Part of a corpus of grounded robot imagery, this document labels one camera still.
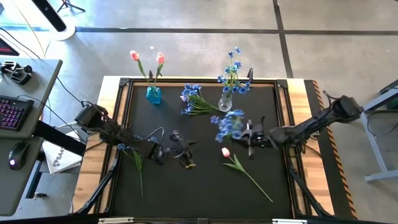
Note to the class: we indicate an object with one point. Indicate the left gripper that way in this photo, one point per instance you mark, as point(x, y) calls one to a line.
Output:
point(180, 149)

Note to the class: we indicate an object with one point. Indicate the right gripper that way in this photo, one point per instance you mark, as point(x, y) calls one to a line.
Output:
point(259, 137)

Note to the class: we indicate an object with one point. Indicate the blue artificial flower bunch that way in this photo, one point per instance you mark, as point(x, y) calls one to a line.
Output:
point(237, 65)
point(230, 126)
point(189, 91)
point(138, 161)

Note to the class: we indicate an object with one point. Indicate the pink artificial tulip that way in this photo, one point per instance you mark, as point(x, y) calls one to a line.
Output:
point(160, 58)
point(134, 55)
point(226, 152)

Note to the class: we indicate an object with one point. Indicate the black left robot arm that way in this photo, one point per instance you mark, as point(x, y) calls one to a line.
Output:
point(115, 133)

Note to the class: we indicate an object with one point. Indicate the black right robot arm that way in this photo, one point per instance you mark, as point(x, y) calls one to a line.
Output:
point(311, 124)

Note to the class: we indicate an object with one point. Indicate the clear glass vase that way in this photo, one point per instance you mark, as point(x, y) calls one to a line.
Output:
point(224, 105)

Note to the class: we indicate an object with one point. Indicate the blue glass vase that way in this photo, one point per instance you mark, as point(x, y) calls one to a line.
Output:
point(154, 95)

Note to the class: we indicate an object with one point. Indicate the black table mat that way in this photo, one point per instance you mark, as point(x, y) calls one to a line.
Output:
point(202, 186)

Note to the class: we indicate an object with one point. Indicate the black curved clamp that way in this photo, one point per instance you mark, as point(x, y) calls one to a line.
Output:
point(150, 75)
point(250, 75)

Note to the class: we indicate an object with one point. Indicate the white printed bag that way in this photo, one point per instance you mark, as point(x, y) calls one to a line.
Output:
point(60, 158)

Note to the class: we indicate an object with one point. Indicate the black desk support beam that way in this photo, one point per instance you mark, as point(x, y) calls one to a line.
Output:
point(59, 137)

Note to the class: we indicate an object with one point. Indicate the light grey desk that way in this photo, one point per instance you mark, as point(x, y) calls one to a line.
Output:
point(40, 81)

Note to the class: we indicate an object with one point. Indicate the black computer mouse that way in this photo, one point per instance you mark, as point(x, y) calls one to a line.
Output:
point(18, 155)

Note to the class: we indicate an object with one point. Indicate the white round stand base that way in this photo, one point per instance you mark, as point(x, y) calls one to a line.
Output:
point(66, 32)

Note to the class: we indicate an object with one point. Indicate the dark grey desk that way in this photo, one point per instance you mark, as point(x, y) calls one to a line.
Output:
point(18, 186)

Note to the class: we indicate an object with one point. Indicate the black backlit keyboard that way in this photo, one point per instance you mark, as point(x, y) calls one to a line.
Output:
point(14, 112)

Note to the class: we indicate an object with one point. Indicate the black handheld device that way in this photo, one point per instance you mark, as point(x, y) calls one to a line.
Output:
point(17, 73)

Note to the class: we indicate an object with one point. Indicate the black tripod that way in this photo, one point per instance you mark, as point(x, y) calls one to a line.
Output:
point(70, 4)

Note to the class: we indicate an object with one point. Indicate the black stand pole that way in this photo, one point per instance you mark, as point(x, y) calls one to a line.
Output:
point(49, 14)

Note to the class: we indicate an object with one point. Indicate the dark red-edged panel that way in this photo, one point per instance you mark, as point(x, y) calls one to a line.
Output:
point(6, 48)

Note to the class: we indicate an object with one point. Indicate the black table border frame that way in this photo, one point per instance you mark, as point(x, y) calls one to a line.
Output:
point(205, 80)

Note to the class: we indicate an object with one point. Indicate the black diagonal frame brace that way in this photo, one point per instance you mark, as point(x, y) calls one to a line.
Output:
point(99, 189)
point(306, 193)

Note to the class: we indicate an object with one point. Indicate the silver aluminium bracket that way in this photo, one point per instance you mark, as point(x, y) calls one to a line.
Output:
point(115, 220)
point(289, 221)

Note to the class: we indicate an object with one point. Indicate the grey table leg frame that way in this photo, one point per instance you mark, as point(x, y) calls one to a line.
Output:
point(374, 140)

